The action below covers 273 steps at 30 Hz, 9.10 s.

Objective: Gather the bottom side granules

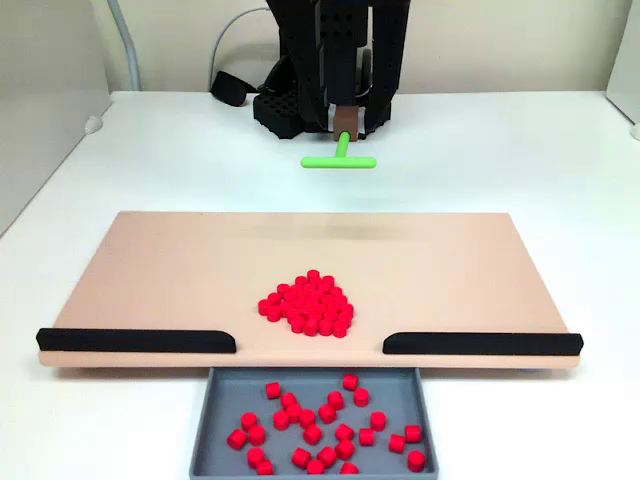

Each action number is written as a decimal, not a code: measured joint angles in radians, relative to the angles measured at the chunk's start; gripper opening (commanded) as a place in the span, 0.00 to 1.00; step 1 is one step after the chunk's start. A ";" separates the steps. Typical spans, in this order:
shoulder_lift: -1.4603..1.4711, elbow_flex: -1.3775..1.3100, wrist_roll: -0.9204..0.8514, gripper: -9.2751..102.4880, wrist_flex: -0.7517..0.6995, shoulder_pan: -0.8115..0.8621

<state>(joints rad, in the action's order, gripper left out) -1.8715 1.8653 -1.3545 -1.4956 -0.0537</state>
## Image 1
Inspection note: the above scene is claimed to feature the green T pusher brown handle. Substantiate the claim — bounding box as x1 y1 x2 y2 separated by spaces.
299 105 378 171

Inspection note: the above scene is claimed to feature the white curved tube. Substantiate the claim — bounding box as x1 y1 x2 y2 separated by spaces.
106 0 144 92

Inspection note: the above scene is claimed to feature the beige flat board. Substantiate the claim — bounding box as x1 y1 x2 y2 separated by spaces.
37 210 584 374

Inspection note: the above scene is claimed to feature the grey shallow tray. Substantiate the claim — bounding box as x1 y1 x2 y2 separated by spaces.
188 367 440 477

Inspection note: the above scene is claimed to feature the black strap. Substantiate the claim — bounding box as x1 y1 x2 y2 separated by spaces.
209 70 251 108

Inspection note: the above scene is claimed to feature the thin white cable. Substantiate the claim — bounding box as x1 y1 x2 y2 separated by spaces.
209 8 257 94

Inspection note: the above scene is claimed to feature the black edge rail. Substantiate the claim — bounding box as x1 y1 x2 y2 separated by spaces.
382 331 585 357
35 327 237 355

